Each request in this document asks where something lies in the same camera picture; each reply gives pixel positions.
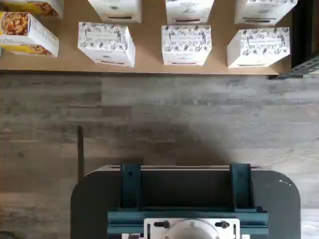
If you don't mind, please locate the white floral print box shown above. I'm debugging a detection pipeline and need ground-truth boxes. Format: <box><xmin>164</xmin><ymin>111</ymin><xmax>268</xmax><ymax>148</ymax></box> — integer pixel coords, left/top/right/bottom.
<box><xmin>161</xmin><ymin>24</ymin><xmax>212</xmax><ymax>66</ymax></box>
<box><xmin>78</xmin><ymin>21</ymin><xmax>136</xmax><ymax>67</ymax></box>
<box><xmin>226</xmin><ymin>26</ymin><xmax>292</xmax><ymax>68</ymax></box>
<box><xmin>234</xmin><ymin>0</ymin><xmax>299</xmax><ymax>26</ymax></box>
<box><xmin>87</xmin><ymin>0</ymin><xmax>143</xmax><ymax>24</ymax></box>
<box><xmin>165</xmin><ymin>0</ymin><xmax>215</xmax><ymax>25</ymax></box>

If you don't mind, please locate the yellow nut snack box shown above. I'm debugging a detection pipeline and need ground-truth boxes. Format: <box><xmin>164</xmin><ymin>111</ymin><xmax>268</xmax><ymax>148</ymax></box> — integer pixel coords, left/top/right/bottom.
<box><xmin>0</xmin><ymin>11</ymin><xmax>60</xmax><ymax>57</ymax></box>
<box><xmin>0</xmin><ymin>0</ymin><xmax>64</xmax><ymax>19</ymax></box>

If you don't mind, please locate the black floor rod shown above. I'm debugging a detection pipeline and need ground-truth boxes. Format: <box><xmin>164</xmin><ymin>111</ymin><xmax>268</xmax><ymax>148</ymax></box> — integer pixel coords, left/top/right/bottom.
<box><xmin>77</xmin><ymin>125</ymin><xmax>85</xmax><ymax>182</ymax></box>

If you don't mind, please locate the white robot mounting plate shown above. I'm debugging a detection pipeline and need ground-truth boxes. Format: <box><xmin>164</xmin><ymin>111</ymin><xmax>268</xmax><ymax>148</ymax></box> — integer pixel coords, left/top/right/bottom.
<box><xmin>122</xmin><ymin>218</ymin><xmax>250</xmax><ymax>239</ymax></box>

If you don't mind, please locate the dark robot cart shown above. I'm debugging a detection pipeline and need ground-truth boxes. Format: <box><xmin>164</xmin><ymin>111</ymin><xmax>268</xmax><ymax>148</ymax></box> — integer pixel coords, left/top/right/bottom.
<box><xmin>71</xmin><ymin>164</ymin><xmax>301</xmax><ymax>239</ymax></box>

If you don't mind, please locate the teal metal mounting frame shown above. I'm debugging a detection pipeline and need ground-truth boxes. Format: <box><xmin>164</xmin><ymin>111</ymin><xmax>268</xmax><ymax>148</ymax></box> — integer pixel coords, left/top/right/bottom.
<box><xmin>107</xmin><ymin>163</ymin><xmax>269</xmax><ymax>239</ymax></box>

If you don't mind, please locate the black metal shelf frame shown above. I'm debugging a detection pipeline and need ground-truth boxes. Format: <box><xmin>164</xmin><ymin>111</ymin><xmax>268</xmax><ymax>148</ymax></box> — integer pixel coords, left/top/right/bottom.
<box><xmin>268</xmin><ymin>0</ymin><xmax>319</xmax><ymax>80</ymax></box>

